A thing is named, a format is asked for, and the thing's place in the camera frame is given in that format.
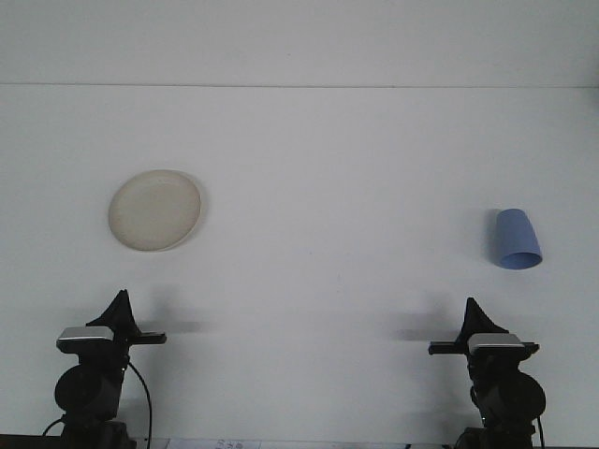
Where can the pale blue cup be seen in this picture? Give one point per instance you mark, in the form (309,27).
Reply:
(515,236)

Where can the pale round plate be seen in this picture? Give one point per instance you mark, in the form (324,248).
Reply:
(154,210)

